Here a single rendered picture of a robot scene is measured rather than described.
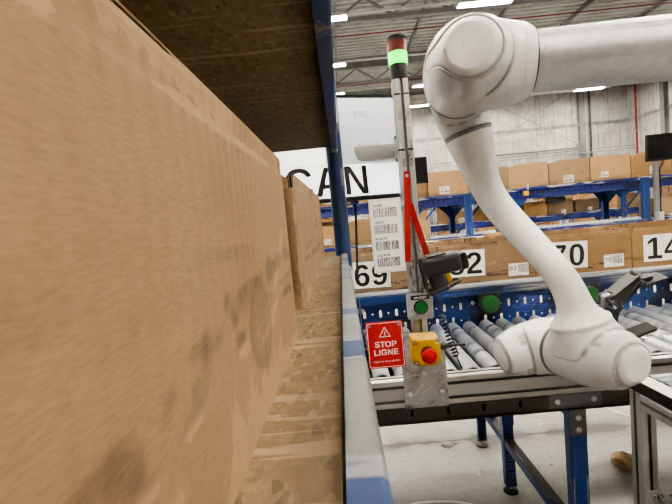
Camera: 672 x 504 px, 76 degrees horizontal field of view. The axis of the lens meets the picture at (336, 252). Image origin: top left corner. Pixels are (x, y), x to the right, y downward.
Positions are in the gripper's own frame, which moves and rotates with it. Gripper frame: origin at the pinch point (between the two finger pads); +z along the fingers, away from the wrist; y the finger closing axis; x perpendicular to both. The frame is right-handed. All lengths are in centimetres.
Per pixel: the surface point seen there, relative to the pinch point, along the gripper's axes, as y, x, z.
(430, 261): 11, 27, -42
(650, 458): -37.5, -10.1, -5.1
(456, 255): 11.6, 25.6, -35.2
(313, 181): 31, 52, -63
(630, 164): -138, 397, 483
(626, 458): -111, 31, 48
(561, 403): -33.7, 9.7, -13.2
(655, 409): -22.3, -9.0, -5.5
